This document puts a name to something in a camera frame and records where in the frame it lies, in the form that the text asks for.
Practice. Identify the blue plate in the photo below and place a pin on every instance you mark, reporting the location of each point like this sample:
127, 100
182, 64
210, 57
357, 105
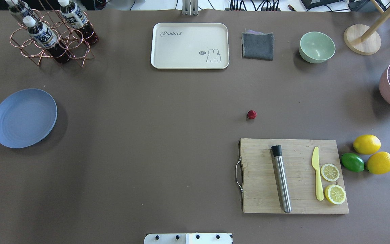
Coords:
26, 117

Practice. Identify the cream rabbit tray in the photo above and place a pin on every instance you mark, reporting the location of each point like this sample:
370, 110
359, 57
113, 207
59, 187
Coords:
190, 45

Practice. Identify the steel muddler black tip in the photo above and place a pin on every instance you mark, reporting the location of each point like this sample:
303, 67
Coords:
281, 173

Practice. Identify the grey folded cloth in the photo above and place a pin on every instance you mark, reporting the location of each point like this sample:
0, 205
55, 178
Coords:
258, 45

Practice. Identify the yellow plastic knife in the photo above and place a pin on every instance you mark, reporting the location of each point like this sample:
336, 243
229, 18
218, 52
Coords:
316, 165

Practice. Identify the green bowl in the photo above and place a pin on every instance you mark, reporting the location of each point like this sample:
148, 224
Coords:
316, 47

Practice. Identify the lemon slice upper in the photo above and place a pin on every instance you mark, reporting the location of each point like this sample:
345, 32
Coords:
330, 172

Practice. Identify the lemon half lower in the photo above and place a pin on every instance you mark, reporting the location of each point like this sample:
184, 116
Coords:
335, 194

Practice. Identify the tea bottle back right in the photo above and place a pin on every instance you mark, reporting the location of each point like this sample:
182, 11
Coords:
77, 20

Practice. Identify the tea bottle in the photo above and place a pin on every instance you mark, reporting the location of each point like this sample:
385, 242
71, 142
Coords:
20, 9
47, 39
77, 20

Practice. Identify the green lime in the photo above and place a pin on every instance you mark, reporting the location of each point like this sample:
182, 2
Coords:
352, 162

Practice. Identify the lemon upper whole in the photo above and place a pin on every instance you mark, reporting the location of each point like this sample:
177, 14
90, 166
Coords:
366, 144

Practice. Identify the lemon whole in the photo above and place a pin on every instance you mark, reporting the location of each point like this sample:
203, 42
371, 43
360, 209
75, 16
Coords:
379, 163
366, 144

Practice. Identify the tea bottle front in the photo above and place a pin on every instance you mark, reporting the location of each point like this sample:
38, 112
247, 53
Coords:
47, 39

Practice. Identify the wooden cup stand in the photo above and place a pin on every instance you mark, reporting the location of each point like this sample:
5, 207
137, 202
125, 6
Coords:
364, 39

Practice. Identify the lemon lower whole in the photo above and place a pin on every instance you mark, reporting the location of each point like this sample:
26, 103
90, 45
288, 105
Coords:
379, 163

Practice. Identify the tea bottle back left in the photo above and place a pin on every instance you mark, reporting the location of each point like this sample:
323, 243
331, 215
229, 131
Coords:
20, 9

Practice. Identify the aluminium frame post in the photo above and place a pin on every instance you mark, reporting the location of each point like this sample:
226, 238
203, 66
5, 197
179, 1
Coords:
189, 7

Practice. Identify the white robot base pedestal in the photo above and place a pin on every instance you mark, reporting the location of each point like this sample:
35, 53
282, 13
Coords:
188, 238

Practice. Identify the copper wire bottle rack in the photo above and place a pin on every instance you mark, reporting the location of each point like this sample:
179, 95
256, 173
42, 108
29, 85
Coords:
62, 34

